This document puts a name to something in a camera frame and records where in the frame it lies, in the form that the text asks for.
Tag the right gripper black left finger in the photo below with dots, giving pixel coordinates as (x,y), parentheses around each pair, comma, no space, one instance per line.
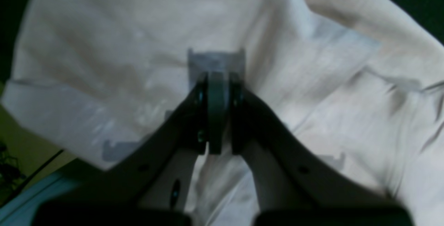
(150,186)

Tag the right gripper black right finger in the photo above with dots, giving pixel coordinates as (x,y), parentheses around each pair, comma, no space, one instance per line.
(293,186)

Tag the pink T-shirt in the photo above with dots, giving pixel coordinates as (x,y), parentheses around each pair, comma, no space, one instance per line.
(358,82)

